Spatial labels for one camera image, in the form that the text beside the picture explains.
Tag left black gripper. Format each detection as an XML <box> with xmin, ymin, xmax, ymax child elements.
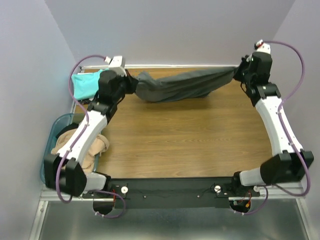
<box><xmin>113</xmin><ymin>69</ymin><xmax>140</xmax><ymax>102</ymax></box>

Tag dark grey t-shirt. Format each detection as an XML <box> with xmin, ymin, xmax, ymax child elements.
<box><xmin>135</xmin><ymin>66</ymin><xmax>237</xmax><ymax>103</ymax></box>

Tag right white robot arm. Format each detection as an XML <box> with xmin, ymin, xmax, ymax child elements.
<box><xmin>230</xmin><ymin>51</ymin><xmax>314</xmax><ymax>196</ymax></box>

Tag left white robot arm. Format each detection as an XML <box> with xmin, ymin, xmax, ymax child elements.
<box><xmin>43</xmin><ymin>70</ymin><xmax>139</xmax><ymax>198</ymax></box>

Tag teal folded t-shirt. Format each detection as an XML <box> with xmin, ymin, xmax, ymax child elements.
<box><xmin>71</xmin><ymin>69</ymin><xmax>103</xmax><ymax>101</ymax></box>

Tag black garment in bin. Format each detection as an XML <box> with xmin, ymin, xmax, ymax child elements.
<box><xmin>55</xmin><ymin>122</ymin><xmax>79</xmax><ymax>139</ymax></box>

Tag beige crumpled t-shirt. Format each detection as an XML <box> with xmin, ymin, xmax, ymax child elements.
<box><xmin>50</xmin><ymin>129</ymin><xmax>110</xmax><ymax>175</ymax></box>

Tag teal plastic bin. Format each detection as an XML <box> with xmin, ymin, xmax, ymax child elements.
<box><xmin>40</xmin><ymin>113</ymin><xmax>100</xmax><ymax>183</ymax></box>

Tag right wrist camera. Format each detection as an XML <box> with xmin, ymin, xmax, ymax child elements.
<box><xmin>254</xmin><ymin>39</ymin><xmax>271</xmax><ymax>55</ymax></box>

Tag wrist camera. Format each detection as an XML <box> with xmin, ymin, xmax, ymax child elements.
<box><xmin>254</xmin><ymin>39</ymin><xmax>271</xmax><ymax>55</ymax></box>
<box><xmin>104</xmin><ymin>55</ymin><xmax>127</xmax><ymax>77</ymax></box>

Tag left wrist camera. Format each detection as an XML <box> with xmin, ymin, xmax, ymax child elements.
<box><xmin>104</xmin><ymin>55</ymin><xmax>127</xmax><ymax>77</ymax></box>

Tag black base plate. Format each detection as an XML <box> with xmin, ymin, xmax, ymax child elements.
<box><xmin>82</xmin><ymin>177</ymin><xmax>261</xmax><ymax>210</ymax></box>

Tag aluminium frame rail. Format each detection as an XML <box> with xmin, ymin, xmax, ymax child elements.
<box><xmin>40</xmin><ymin>182</ymin><xmax>304</xmax><ymax>201</ymax></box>

